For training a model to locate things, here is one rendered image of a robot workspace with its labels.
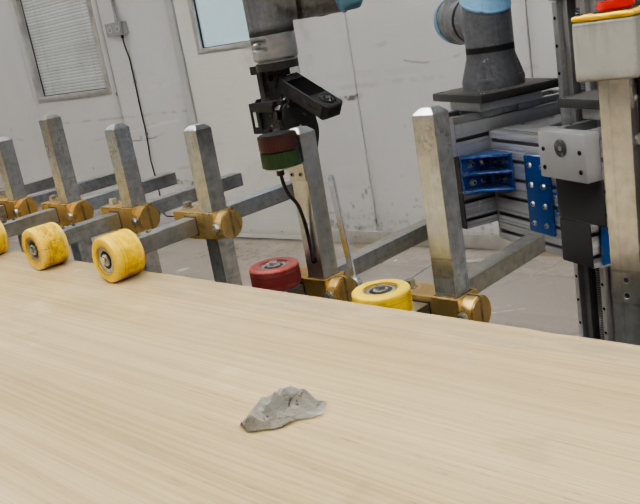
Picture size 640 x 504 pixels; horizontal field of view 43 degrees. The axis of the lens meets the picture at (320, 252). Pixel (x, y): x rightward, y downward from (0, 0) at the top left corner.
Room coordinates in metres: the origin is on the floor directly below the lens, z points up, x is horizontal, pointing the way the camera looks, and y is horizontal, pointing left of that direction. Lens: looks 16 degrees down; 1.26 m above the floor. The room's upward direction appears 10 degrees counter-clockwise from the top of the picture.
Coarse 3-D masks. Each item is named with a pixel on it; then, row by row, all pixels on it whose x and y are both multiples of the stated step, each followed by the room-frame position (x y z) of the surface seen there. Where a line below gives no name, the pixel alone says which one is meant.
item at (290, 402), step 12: (276, 396) 0.74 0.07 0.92; (288, 396) 0.76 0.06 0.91; (300, 396) 0.73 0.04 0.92; (312, 396) 0.74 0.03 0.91; (252, 408) 0.74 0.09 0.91; (264, 408) 0.73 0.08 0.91; (276, 408) 0.73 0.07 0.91; (288, 408) 0.72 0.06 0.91; (300, 408) 0.72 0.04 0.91; (312, 408) 0.73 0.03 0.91; (324, 408) 0.73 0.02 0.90; (252, 420) 0.71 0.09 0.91; (264, 420) 0.72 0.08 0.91; (276, 420) 0.71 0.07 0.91; (288, 420) 0.71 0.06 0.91
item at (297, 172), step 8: (264, 136) 1.22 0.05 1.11; (272, 136) 1.21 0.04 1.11; (280, 152) 1.20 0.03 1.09; (288, 168) 1.26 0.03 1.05; (296, 168) 1.25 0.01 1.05; (304, 168) 1.24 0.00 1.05; (280, 176) 1.23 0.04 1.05; (296, 176) 1.25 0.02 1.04; (304, 176) 1.24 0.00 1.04; (288, 192) 1.23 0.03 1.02; (296, 200) 1.24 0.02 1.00; (304, 216) 1.24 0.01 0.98; (304, 224) 1.24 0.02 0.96; (312, 248) 1.25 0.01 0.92; (312, 256) 1.25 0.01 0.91
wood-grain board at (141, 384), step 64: (0, 256) 1.68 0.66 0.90; (0, 320) 1.22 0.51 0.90; (64, 320) 1.16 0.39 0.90; (128, 320) 1.11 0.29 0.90; (192, 320) 1.06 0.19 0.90; (256, 320) 1.02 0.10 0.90; (320, 320) 0.98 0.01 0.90; (384, 320) 0.94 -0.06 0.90; (448, 320) 0.90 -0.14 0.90; (0, 384) 0.95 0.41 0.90; (64, 384) 0.91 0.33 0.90; (128, 384) 0.88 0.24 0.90; (192, 384) 0.84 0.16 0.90; (256, 384) 0.82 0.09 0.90; (320, 384) 0.79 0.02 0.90; (384, 384) 0.76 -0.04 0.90; (448, 384) 0.74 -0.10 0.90; (512, 384) 0.71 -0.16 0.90; (576, 384) 0.69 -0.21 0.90; (0, 448) 0.77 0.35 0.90; (64, 448) 0.74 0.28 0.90; (128, 448) 0.72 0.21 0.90; (192, 448) 0.70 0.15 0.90; (256, 448) 0.68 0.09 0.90; (320, 448) 0.66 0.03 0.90; (384, 448) 0.64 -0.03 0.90; (448, 448) 0.62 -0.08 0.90; (512, 448) 0.60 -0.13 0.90; (576, 448) 0.58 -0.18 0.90
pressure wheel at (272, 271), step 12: (264, 264) 1.26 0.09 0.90; (276, 264) 1.24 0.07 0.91; (288, 264) 1.23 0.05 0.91; (252, 276) 1.23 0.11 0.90; (264, 276) 1.21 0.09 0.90; (276, 276) 1.21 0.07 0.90; (288, 276) 1.21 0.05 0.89; (300, 276) 1.24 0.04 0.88; (264, 288) 1.21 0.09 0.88; (276, 288) 1.21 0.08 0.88; (288, 288) 1.21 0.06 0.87
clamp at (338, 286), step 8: (304, 272) 1.29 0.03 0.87; (344, 272) 1.26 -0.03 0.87; (304, 280) 1.26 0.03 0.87; (312, 280) 1.25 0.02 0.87; (320, 280) 1.24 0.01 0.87; (328, 280) 1.24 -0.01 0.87; (336, 280) 1.23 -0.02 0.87; (344, 280) 1.24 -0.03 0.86; (352, 280) 1.25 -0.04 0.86; (304, 288) 1.27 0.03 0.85; (312, 288) 1.25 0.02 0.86; (320, 288) 1.24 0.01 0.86; (328, 288) 1.23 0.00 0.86; (336, 288) 1.22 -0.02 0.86; (344, 288) 1.23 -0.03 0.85; (352, 288) 1.24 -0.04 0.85; (320, 296) 1.24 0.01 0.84; (328, 296) 1.22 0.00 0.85; (336, 296) 1.22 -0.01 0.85; (344, 296) 1.23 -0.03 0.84
